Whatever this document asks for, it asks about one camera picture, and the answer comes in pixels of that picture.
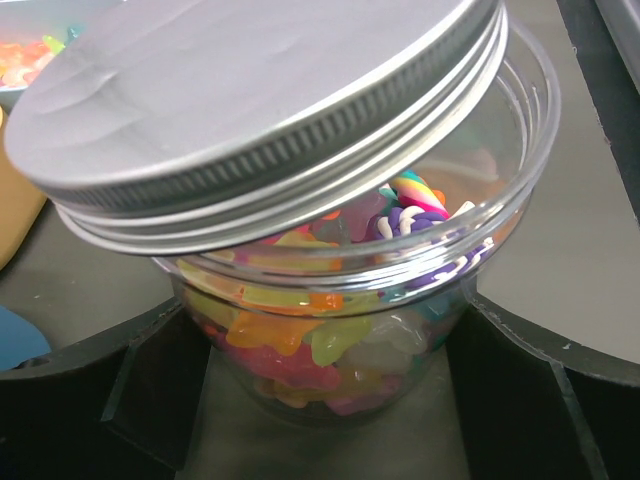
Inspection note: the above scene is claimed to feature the light blue candy tray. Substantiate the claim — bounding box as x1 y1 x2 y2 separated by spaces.
1 0 118 112

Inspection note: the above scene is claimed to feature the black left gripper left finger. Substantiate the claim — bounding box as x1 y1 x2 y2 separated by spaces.
1 299 210 479

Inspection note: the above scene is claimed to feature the orange candy tray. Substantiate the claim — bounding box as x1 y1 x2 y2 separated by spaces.
0 109 46 268

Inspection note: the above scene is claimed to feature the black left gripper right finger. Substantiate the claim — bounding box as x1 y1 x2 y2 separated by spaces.
446 295 639 479

